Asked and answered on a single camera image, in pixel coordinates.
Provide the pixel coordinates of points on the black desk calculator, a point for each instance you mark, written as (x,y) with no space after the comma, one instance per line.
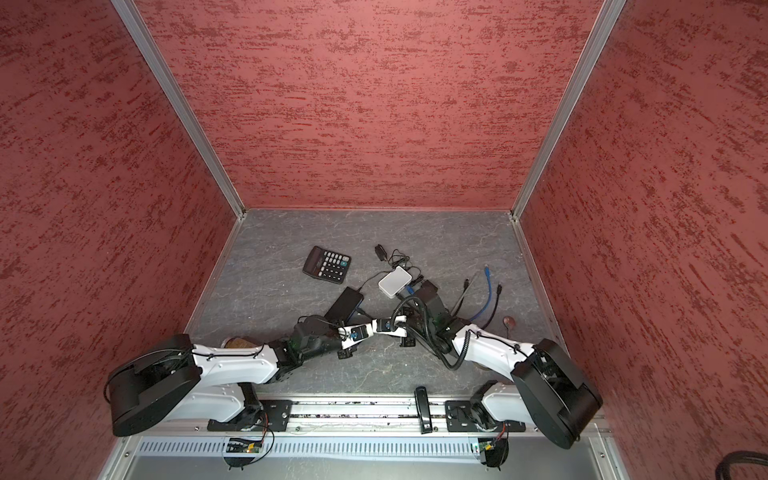
(325,265)

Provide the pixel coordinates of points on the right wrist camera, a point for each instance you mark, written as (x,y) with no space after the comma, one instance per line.
(388,327)

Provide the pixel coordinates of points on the aluminium corner post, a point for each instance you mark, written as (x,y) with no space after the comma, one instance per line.
(131,18)
(605,22)

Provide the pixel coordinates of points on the black smartphone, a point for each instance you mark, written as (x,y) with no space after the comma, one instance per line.
(344,307)

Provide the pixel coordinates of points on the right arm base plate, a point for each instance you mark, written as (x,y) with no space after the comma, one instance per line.
(462,416)

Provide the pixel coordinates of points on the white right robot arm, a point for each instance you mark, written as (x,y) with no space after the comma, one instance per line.
(545,387)

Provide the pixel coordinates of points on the black power adapter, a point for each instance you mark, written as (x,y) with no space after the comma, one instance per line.
(381,252)

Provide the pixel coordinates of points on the aluminium right corner post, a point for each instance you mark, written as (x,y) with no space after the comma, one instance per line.
(605,22)

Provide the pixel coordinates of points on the white network switch box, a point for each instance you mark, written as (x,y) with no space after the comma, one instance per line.
(394,282)

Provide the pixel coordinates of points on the white slotted cable duct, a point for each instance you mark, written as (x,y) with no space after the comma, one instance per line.
(368,448)

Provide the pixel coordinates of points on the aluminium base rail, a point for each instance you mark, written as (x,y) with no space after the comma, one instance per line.
(310,415)

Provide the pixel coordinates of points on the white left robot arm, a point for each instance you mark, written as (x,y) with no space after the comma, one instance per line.
(178,380)

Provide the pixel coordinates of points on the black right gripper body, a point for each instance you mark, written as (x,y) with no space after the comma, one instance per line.
(423,328)

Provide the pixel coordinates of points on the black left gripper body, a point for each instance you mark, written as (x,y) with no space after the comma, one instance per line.
(332,343)

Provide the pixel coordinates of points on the aluminium left corner post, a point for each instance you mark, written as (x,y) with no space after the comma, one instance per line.
(131,18)

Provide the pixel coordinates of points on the brown tape roll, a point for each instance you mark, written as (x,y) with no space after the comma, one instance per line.
(239,343)

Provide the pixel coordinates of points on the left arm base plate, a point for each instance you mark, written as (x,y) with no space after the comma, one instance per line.
(267,415)

